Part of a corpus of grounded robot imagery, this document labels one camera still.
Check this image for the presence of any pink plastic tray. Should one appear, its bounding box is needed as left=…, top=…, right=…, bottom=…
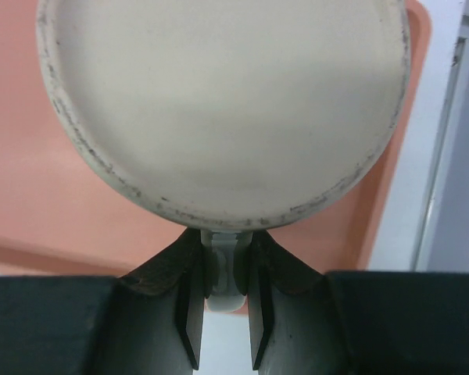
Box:
left=0, top=1, right=431, bottom=274

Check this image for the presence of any cream green mug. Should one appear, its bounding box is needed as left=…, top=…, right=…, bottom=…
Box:
left=35, top=1, right=410, bottom=313

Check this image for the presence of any aluminium rail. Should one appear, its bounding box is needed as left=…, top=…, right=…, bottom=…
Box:
left=414, top=1, right=469, bottom=273

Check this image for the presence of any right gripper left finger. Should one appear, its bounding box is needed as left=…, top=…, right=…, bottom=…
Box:
left=0, top=229, right=203, bottom=374

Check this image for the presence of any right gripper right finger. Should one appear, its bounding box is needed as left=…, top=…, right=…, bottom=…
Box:
left=248, top=231, right=469, bottom=374

